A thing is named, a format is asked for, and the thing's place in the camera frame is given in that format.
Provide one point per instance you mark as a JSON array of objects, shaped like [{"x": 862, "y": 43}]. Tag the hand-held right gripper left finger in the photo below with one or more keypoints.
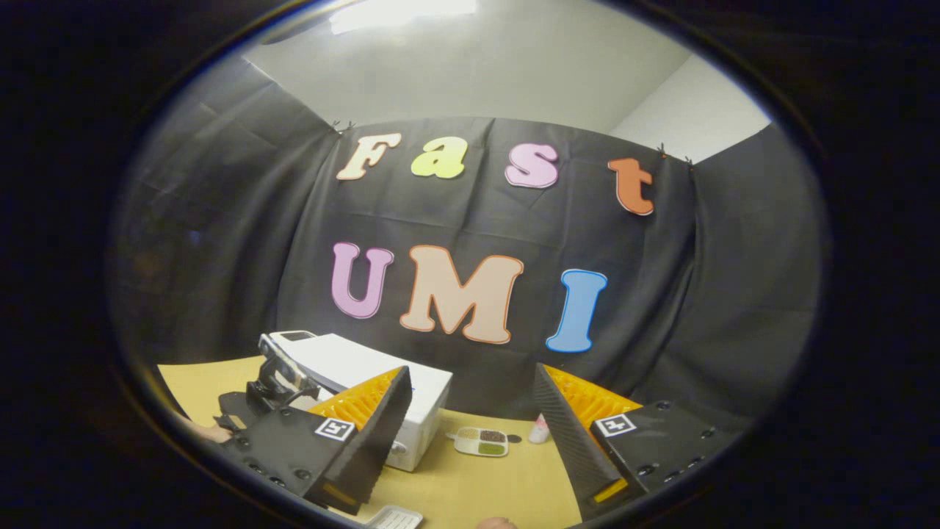
[{"x": 374, "y": 448}]

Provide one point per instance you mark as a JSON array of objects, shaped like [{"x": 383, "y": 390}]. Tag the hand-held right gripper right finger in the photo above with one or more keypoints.
[{"x": 569, "y": 448}]

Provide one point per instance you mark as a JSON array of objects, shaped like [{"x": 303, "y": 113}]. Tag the white microwave oven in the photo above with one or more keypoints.
[{"x": 352, "y": 364}]

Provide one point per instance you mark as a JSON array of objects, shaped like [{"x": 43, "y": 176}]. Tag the small red label bottle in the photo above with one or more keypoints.
[{"x": 540, "y": 433}]

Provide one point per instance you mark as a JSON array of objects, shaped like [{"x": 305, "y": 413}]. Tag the white ribbed tray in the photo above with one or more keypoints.
[{"x": 396, "y": 519}]

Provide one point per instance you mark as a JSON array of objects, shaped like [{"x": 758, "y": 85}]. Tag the white divided condiment dish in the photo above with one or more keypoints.
[{"x": 481, "y": 442}]

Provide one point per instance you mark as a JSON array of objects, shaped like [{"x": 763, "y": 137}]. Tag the black backdrop cloth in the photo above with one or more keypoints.
[{"x": 734, "y": 294}]

